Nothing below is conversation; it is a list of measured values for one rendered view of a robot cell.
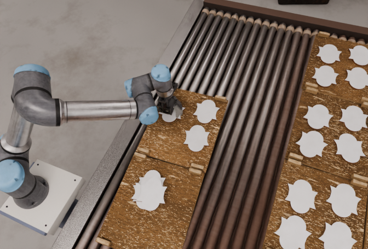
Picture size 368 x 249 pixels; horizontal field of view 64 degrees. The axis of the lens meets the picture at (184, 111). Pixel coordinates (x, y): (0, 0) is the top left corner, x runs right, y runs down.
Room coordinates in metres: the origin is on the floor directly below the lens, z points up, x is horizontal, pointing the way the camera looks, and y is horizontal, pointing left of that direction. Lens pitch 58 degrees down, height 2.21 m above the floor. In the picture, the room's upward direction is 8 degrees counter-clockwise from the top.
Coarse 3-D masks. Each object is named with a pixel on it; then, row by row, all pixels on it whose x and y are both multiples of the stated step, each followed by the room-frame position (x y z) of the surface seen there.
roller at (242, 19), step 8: (240, 16) 1.45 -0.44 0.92; (240, 24) 1.38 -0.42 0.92; (240, 32) 1.34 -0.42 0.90; (232, 40) 1.26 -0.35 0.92; (232, 48) 1.20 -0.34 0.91; (224, 56) 1.14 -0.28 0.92; (224, 64) 1.09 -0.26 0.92; (216, 72) 1.04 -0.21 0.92; (216, 80) 0.98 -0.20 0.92; (216, 88) 0.93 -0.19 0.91
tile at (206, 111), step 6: (204, 102) 0.83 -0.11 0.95; (210, 102) 0.82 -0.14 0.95; (198, 108) 0.80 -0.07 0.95; (204, 108) 0.79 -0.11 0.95; (210, 108) 0.79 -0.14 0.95; (216, 108) 0.78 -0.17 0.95; (198, 114) 0.76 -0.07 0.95; (204, 114) 0.76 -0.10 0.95; (210, 114) 0.75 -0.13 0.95; (198, 120) 0.73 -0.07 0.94; (204, 120) 0.72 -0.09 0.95; (210, 120) 0.72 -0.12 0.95
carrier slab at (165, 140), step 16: (176, 96) 0.90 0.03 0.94; (192, 96) 0.88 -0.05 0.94; (208, 96) 0.87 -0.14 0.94; (192, 112) 0.78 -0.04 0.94; (224, 112) 0.76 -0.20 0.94; (160, 128) 0.72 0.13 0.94; (176, 128) 0.71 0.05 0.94; (208, 128) 0.68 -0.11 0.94; (144, 144) 0.64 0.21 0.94; (160, 144) 0.63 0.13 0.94; (176, 144) 0.62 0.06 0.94; (176, 160) 0.54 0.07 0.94; (192, 160) 0.52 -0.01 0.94; (208, 160) 0.51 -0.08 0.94
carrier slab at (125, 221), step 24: (144, 168) 0.52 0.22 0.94; (168, 168) 0.50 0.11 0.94; (120, 192) 0.42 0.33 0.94; (168, 192) 0.39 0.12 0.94; (192, 192) 0.38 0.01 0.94; (120, 216) 0.32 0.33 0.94; (144, 216) 0.31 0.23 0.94; (168, 216) 0.29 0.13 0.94; (120, 240) 0.22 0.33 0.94; (144, 240) 0.21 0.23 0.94; (168, 240) 0.20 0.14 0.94
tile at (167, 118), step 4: (184, 108) 0.80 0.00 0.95; (160, 112) 0.80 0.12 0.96; (172, 112) 0.79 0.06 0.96; (164, 116) 0.77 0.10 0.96; (168, 116) 0.77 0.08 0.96; (172, 116) 0.77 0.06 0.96; (180, 116) 0.76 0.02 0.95; (164, 120) 0.75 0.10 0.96; (168, 120) 0.74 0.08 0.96; (172, 120) 0.74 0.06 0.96
